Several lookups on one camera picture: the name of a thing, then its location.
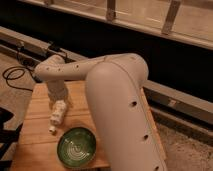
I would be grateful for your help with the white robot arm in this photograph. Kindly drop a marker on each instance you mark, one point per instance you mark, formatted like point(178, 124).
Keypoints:
point(113, 86)

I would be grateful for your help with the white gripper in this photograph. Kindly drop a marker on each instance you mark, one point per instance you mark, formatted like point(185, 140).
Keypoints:
point(57, 90)

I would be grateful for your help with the white plastic bottle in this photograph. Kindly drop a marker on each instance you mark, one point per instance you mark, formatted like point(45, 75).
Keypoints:
point(58, 112)

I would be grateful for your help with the long wooden rail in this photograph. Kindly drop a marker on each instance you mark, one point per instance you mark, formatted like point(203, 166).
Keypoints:
point(166, 96)

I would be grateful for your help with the dark object at left edge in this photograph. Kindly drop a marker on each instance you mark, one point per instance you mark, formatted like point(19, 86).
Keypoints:
point(7, 137)

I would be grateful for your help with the black power adapter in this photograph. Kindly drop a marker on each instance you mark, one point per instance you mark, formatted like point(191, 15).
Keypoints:
point(53, 48)

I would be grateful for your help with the green ceramic bowl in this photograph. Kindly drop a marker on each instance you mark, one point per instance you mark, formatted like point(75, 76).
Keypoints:
point(76, 147)

